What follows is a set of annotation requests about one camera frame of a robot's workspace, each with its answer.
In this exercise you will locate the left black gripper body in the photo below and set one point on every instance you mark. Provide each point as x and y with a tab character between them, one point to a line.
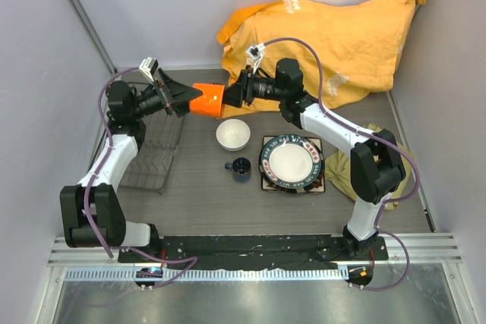
154	101

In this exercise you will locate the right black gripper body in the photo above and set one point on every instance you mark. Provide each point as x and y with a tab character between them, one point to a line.
255	87

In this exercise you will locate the orange cup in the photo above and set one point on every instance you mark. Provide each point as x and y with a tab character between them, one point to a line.
210	102

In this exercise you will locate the white ribbed bowl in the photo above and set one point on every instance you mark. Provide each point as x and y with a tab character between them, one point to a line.
233	134

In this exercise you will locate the blue cup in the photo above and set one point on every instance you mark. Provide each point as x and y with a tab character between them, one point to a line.
240	169

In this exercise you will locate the white round plate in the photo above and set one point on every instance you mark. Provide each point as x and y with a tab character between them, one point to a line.
291	162

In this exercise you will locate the square floral plate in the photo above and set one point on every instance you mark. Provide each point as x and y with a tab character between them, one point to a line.
320	142

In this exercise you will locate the black rimmed round plate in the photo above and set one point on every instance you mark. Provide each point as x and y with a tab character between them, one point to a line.
319	180

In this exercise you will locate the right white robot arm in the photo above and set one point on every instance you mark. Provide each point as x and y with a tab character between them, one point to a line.
376	167

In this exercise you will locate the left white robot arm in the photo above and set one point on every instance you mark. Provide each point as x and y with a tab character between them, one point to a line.
91	213

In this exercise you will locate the orange pillowcase cloth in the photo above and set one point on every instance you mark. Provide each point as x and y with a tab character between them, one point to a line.
344	52

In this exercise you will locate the olive green cloth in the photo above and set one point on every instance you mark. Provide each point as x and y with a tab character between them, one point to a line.
338	172

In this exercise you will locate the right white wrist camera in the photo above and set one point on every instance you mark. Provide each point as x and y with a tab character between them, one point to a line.
255	55

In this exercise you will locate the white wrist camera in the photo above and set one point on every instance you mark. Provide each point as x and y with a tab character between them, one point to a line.
148	68
255	55

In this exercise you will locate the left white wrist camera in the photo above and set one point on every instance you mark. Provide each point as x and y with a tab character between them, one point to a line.
148	68

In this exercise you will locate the black wire dish rack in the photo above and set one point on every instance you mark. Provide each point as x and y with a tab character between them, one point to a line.
150	169

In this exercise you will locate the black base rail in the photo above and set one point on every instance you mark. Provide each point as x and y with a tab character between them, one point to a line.
260	252

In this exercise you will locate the white cable duct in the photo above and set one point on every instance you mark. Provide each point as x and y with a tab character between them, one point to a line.
143	274

